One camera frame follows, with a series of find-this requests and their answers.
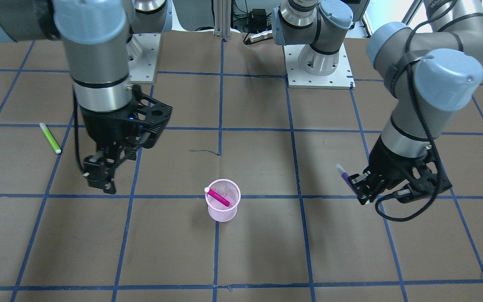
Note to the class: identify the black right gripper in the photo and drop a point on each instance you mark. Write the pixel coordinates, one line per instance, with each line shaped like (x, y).
(104, 131)

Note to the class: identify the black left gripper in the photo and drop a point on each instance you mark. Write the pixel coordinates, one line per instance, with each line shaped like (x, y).
(386, 161)

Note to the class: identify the purple pen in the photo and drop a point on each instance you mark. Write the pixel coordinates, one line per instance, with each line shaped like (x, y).
(342, 172)

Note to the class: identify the pink pen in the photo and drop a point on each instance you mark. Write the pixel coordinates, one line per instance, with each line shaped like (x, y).
(217, 196)

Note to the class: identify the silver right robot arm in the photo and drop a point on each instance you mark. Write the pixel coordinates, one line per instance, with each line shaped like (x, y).
(100, 41)

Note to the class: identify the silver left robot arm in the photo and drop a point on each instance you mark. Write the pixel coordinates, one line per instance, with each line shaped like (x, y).
(433, 76)

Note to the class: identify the pink mesh cup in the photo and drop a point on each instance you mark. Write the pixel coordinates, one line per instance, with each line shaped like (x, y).
(228, 189)

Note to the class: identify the green highlighter pen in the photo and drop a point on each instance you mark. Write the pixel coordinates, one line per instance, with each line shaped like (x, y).
(51, 139)

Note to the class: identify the black power adapter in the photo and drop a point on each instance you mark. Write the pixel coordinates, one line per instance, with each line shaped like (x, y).
(257, 15)

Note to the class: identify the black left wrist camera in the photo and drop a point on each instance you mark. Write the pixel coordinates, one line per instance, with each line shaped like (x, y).
(422, 182)

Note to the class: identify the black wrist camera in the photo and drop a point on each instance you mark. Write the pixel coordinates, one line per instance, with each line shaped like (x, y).
(151, 116)
(422, 182)

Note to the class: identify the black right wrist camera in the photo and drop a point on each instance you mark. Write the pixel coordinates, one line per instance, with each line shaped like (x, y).
(151, 116)

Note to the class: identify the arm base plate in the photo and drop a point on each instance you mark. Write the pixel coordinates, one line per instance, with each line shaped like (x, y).
(143, 51)
(318, 71)

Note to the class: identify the aluminium frame post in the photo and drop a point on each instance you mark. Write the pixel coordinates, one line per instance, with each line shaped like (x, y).
(222, 18)

